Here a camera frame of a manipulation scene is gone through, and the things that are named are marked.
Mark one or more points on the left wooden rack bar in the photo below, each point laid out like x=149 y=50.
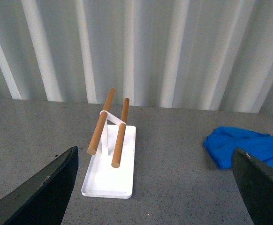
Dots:
x=93 y=146

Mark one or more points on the right wooden rack bar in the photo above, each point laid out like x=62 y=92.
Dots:
x=120 y=136

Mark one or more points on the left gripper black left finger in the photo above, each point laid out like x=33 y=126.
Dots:
x=42 y=199

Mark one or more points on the white pleated curtain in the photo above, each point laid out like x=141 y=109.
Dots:
x=196 y=54

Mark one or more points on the white towel rack stand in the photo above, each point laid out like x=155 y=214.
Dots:
x=103 y=180

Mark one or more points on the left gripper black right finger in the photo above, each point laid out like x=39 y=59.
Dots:
x=254 y=179

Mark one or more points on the wooden rack bar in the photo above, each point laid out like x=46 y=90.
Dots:
x=120 y=136
x=93 y=146

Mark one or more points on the blue microfiber cloth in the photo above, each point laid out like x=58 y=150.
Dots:
x=223 y=141

